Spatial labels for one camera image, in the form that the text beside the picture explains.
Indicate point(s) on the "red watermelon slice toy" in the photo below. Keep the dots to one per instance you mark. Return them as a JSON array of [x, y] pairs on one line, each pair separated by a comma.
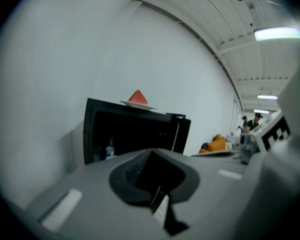
[[138, 97]]

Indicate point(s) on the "white plate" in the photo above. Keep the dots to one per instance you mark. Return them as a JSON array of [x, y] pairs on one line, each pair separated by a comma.
[[140, 106]]

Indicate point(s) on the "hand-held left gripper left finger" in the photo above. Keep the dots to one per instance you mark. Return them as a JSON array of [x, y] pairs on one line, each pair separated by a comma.
[[95, 209]]

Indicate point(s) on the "orange sofa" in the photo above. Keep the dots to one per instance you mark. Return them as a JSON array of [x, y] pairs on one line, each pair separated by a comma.
[[215, 144]]

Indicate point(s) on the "clear bottle blue label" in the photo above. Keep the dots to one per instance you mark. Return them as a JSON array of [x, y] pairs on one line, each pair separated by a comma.
[[110, 150]]

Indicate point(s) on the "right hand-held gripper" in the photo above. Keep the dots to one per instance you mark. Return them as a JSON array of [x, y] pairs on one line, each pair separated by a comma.
[[275, 134]]

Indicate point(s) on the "long ceiling light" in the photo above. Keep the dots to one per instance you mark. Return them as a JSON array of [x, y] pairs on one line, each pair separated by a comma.
[[277, 33], [262, 111], [267, 97]]

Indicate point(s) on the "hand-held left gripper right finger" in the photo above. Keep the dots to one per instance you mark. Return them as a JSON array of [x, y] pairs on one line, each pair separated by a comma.
[[215, 196]]

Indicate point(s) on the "black glass-door cabinet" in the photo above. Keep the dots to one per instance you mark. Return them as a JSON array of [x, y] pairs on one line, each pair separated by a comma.
[[130, 131]]

